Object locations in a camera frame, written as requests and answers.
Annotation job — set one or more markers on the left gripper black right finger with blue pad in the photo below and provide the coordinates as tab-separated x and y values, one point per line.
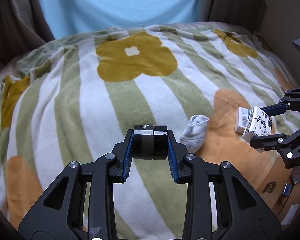
220	203

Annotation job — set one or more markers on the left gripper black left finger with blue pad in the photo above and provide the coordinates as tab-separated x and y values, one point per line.
79	204

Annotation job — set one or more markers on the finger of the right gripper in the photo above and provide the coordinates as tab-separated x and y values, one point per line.
276	109
268	142

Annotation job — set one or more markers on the floral tissue pack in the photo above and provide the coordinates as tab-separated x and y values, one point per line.
259	124

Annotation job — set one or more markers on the small black cube box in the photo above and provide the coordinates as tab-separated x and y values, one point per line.
150	142

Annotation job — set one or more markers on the white blue carton box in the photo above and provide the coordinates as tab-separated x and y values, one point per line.
241	119

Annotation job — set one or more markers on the red blue plastic case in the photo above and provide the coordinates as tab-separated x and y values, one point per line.
286	190

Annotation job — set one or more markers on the open cardboard box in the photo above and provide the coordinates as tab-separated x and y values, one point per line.
280	190

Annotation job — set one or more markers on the folded white patterned sock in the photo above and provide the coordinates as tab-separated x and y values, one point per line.
194	134

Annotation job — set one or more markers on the floral striped blanket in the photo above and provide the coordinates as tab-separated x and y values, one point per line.
75	98

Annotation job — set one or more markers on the light blue curtain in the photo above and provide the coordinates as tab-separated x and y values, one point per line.
69	17

